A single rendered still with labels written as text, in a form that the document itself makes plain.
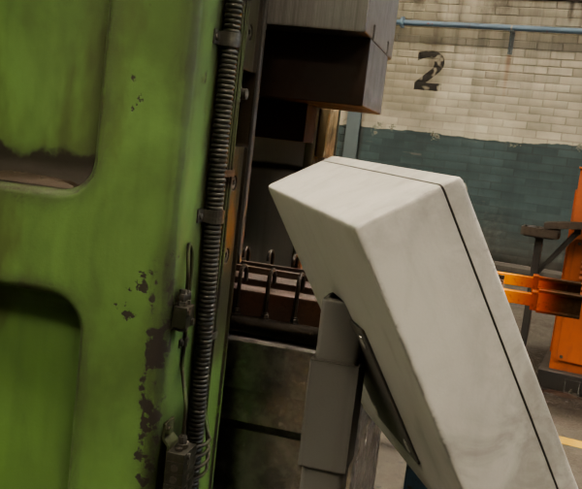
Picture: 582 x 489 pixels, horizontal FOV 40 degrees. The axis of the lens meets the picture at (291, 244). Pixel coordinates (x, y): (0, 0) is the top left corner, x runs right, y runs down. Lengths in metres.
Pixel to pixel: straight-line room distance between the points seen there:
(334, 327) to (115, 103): 0.38
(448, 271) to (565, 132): 8.22
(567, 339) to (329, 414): 4.08
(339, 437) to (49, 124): 0.54
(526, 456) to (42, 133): 0.69
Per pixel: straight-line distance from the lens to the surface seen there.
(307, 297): 1.20
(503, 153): 8.80
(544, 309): 1.62
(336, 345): 0.69
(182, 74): 0.89
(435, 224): 0.52
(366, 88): 1.17
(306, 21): 1.13
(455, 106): 8.92
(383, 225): 0.51
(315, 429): 0.71
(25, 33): 1.05
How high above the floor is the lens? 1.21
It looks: 7 degrees down
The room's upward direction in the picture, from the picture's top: 7 degrees clockwise
